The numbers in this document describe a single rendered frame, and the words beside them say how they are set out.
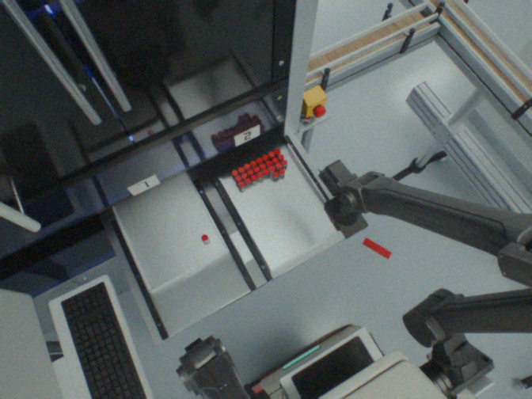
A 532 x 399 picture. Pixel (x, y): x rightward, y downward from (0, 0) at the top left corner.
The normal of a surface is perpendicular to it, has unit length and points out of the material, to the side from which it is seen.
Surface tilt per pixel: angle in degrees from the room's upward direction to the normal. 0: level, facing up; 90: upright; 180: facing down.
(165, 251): 0
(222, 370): 41
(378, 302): 0
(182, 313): 0
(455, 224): 84
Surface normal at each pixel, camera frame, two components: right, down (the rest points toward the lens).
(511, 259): -0.84, 0.47
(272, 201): 0.00, -0.35
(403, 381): -0.32, -0.81
